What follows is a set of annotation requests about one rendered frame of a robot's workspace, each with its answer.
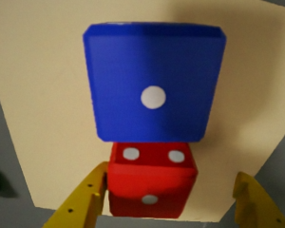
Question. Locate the beige flat mat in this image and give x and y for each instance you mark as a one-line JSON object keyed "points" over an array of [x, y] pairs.
{"points": [[45, 96]]}

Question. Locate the red die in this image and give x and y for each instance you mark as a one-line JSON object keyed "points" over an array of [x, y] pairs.
{"points": [[150, 179]]}

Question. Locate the blue die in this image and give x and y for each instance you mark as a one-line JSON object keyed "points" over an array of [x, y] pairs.
{"points": [[152, 82]]}

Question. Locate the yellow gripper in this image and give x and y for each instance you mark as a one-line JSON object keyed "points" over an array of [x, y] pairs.
{"points": [[255, 208]]}

